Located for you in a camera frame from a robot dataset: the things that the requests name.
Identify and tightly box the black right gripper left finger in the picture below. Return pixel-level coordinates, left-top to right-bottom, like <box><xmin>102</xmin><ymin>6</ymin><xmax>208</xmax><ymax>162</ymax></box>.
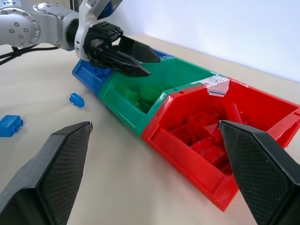
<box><xmin>0</xmin><ymin>121</ymin><xmax>93</xmax><ymax>225</ymax></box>

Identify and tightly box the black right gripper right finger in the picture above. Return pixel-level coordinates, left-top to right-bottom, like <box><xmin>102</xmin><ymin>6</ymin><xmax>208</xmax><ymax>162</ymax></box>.
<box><xmin>217</xmin><ymin>120</ymin><xmax>300</xmax><ymax>225</ymax></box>

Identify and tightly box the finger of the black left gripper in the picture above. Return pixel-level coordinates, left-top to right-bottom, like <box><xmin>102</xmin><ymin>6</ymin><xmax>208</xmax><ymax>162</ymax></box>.
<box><xmin>94</xmin><ymin>51</ymin><xmax>151</xmax><ymax>78</ymax></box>
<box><xmin>118</xmin><ymin>35</ymin><xmax>162</xmax><ymax>64</ymax></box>

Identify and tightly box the green building block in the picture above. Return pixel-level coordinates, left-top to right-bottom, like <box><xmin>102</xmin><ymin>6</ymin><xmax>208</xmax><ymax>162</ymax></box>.
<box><xmin>139</xmin><ymin>82</ymin><xmax>165</xmax><ymax>104</ymax></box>
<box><xmin>122</xmin><ymin>89</ymin><xmax>141</xmax><ymax>104</ymax></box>

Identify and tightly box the blue plastic bin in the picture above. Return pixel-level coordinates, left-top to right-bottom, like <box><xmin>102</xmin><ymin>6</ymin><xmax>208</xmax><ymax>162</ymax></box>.
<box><xmin>71</xmin><ymin>46</ymin><xmax>174</xmax><ymax>96</ymax></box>

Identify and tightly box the green plastic bin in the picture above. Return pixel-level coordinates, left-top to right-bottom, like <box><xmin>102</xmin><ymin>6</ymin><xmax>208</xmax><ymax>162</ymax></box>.
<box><xmin>98</xmin><ymin>57</ymin><xmax>219</xmax><ymax>138</ymax></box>

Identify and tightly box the red building block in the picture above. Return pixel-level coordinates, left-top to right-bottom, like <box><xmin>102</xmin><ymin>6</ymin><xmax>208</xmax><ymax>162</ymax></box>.
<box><xmin>187</xmin><ymin>111</ymin><xmax>220</xmax><ymax>132</ymax></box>
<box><xmin>190</xmin><ymin>136</ymin><xmax>219</xmax><ymax>156</ymax></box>
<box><xmin>171</xmin><ymin>124</ymin><xmax>198</xmax><ymax>146</ymax></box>
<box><xmin>203</xmin><ymin>145</ymin><xmax>231</xmax><ymax>170</ymax></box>

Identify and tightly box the small blue building block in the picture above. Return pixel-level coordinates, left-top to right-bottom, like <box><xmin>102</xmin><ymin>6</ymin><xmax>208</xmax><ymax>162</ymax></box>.
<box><xmin>68</xmin><ymin>92</ymin><xmax>86</xmax><ymax>109</ymax></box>

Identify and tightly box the large blue building block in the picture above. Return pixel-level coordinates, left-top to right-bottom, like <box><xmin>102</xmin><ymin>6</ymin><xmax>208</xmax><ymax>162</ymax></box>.
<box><xmin>0</xmin><ymin>114</ymin><xmax>24</xmax><ymax>138</ymax></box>

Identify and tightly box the red pyramid block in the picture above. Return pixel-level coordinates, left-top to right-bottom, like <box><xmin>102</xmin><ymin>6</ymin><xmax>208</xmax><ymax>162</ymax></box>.
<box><xmin>203</xmin><ymin>123</ymin><xmax>222</xmax><ymax>137</ymax></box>

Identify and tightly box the long red block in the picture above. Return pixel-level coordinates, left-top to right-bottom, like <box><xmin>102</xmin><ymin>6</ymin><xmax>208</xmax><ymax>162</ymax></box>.
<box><xmin>224</xmin><ymin>102</ymin><xmax>244</xmax><ymax>124</ymax></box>

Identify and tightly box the red plastic bin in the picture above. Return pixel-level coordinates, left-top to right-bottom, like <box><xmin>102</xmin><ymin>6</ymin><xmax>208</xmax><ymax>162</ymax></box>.
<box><xmin>141</xmin><ymin>78</ymin><xmax>300</xmax><ymax>213</ymax></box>

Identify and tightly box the torn silver tape label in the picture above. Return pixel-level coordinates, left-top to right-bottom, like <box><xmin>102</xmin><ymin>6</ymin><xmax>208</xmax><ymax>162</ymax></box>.
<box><xmin>201</xmin><ymin>75</ymin><xmax>232</xmax><ymax>97</ymax></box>

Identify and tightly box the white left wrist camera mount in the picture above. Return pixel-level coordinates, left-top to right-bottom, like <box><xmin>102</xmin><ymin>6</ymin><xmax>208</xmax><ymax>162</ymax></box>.
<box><xmin>74</xmin><ymin>0</ymin><xmax>123</xmax><ymax>63</ymax></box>

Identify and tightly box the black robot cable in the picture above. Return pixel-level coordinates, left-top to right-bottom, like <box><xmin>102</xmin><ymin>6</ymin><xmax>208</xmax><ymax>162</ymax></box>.
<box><xmin>0</xmin><ymin>45</ymin><xmax>60</xmax><ymax>67</ymax></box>

